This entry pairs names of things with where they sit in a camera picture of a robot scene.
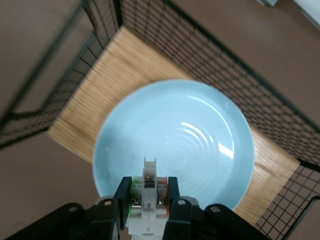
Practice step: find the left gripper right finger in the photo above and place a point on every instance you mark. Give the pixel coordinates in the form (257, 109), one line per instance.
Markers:
(173, 192)

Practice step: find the light blue plate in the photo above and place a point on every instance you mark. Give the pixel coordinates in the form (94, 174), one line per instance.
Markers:
(175, 125)

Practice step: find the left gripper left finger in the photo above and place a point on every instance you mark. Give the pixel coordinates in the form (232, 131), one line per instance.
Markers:
(123, 200)

